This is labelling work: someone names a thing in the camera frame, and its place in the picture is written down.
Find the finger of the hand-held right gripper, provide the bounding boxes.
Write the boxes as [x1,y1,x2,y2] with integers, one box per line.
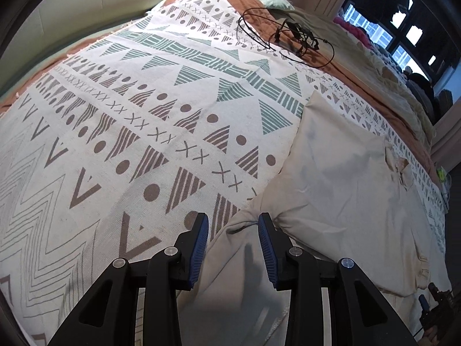
[418,294,439,336]

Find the window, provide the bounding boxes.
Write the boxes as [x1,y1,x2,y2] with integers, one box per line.
[339,0,459,91]

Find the thin black wire with connectors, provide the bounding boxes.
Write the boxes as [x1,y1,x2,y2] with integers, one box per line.
[238,7,335,68]

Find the beige comforter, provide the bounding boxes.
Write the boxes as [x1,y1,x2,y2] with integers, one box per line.
[284,7,439,141]

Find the patterned white blanket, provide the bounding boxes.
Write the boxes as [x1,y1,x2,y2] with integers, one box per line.
[0,0,451,346]

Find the rust brown quilt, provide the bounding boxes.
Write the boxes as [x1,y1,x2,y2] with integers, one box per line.
[0,0,439,184]

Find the beige pants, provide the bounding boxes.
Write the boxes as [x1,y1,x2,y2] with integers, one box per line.
[173,90,453,346]

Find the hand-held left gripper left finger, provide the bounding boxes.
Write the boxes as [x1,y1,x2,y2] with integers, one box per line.
[47,212,210,346]

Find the dark grey cushion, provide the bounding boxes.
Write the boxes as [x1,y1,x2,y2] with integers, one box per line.
[404,68,436,97]

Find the pink clothes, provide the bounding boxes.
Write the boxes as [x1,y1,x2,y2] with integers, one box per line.
[333,16,365,41]

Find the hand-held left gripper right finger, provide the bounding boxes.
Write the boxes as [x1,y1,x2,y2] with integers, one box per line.
[257,212,420,346]

